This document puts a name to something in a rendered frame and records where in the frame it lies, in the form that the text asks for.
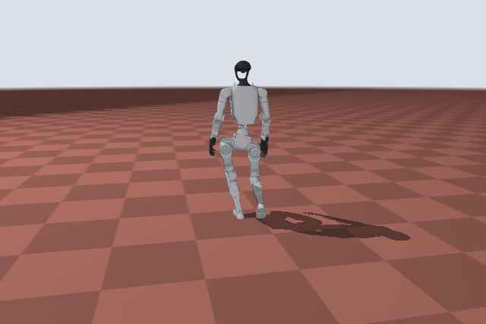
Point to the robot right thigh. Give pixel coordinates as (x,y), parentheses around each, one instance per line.
(254,161)

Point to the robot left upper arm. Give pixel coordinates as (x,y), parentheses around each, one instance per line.
(223,95)

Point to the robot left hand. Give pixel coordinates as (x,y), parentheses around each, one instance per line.
(212,142)

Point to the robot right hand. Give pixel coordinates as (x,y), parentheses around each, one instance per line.
(264,147)

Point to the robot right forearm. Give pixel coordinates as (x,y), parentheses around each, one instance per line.
(265,129)

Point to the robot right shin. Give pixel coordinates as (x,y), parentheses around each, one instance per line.
(257,191)

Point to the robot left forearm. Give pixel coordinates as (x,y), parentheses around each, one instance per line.
(216,128)

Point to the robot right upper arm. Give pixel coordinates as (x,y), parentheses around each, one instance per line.
(265,114)

